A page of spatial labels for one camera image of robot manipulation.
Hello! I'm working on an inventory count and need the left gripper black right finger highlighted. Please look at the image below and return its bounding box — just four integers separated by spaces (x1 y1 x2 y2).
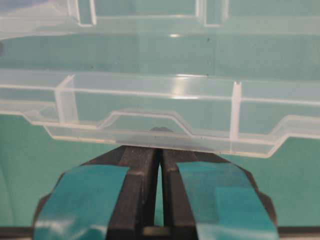
161 149 278 240

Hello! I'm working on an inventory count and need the clear plastic box lid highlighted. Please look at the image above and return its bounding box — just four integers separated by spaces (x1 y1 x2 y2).
0 69 320 158

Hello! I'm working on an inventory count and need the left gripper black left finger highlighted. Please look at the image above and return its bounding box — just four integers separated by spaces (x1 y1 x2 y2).
32 146 157 240

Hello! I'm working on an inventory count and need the clear plastic storage box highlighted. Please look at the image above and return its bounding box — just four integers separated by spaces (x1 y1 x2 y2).
0 0 320 81

